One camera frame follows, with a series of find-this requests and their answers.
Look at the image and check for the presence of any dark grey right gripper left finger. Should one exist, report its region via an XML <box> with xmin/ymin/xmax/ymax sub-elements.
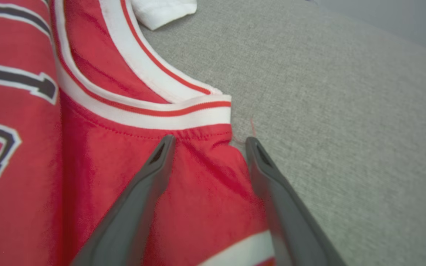
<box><xmin>71</xmin><ymin>135</ymin><xmax>176</xmax><ymax>266</ymax></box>

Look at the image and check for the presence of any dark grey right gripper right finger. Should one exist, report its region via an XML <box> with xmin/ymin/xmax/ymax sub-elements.
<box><xmin>245</xmin><ymin>136</ymin><xmax>347</xmax><ymax>266</ymax></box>

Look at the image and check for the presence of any red Bulls 23 jersey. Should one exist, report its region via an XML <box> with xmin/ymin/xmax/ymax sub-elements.
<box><xmin>0</xmin><ymin>0</ymin><xmax>275</xmax><ymax>266</ymax></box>

